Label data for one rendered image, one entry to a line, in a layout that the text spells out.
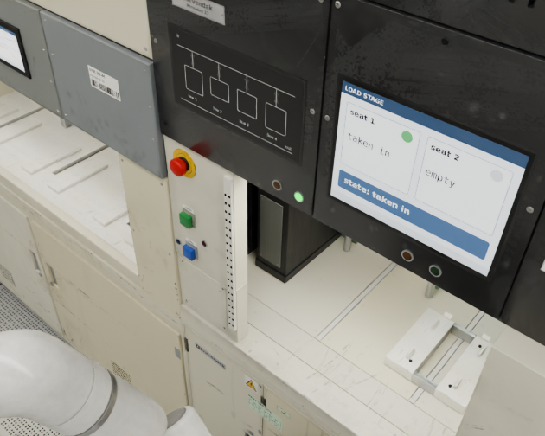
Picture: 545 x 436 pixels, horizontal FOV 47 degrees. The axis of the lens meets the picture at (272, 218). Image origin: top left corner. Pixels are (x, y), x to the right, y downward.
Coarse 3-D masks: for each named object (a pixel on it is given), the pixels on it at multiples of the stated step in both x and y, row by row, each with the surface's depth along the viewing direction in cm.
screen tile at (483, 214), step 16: (432, 144) 85; (448, 144) 83; (432, 160) 86; (448, 160) 84; (464, 160) 82; (480, 160) 81; (464, 176) 84; (480, 176) 82; (512, 176) 79; (416, 192) 91; (432, 192) 89; (448, 192) 87; (480, 192) 83; (496, 192) 82; (448, 208) 88; (464, 208) 86; (480, 208) 85; (496, 208) 83; (480, 224) 86; (496, 224) 84
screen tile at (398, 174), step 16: (352, 112) 91; (368, 112) 89; (352, 128) 93; (368, 128) 91; (384, 128) 89; (400, 128) 87; (352, 144) 94; (384, 144) 90; (400, 144) 88; (416, 144) 86; (352, 160) 96; (368, 160) 94; (384, 160) 92; (400, 160) 90; (384, 176) 93; (400, 176) 91
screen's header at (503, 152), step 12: (348, 84) 89; (360, 96) 89; (372, 96) 87; (384, 108) 87; (396, 108) 86; (408, 108) 84; (420, 120) 84; (432, 120) 83; (444, 132) 82; (456, 132) 81; (468, 132) 80; (480, 144) 80; (492, 144) 78; (504, 156) 78; (516, 156) 77
